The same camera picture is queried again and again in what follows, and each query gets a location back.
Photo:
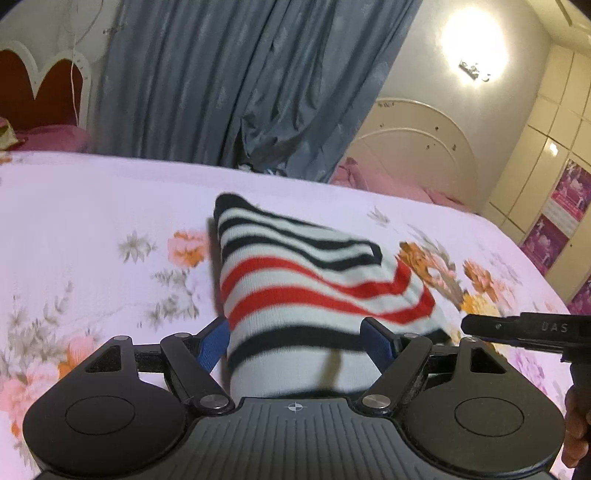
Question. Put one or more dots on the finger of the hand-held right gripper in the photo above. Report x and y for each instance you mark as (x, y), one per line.
(491, 327)

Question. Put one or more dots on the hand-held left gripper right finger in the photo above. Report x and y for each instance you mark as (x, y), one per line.
(379, 344)

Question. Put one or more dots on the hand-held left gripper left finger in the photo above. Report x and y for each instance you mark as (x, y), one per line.
(213, 344)

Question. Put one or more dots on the black red white striped sweater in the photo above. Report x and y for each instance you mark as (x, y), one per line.
(295, 295)

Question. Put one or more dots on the person's right hand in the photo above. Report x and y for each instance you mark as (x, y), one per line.
(579, 424)

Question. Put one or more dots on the purple wardrobe poster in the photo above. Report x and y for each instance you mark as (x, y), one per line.
(572, 191)
(581, 299)
(548, 243)

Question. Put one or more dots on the pink bedding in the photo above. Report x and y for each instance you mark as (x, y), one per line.
(369, 177)

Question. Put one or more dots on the pink floral bed sheet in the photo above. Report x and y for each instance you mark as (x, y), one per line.
(92, 198)

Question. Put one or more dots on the cream wardrobe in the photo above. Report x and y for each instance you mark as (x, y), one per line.
(535, 138)

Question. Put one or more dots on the cream arched headboard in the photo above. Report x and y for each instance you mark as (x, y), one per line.
(415, 138)

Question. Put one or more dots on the pink pillow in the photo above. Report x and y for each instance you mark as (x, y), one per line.
(51, 137)

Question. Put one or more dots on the grey-blue curtain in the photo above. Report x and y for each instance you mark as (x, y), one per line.
(231, 78)

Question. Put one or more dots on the patterned cushion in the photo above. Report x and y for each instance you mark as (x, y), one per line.
(6, 134)

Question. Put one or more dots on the glowing wall lamp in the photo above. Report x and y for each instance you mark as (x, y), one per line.
(474, 44)

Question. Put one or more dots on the red headboard with white frame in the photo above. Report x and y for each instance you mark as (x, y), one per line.
(53, 99)

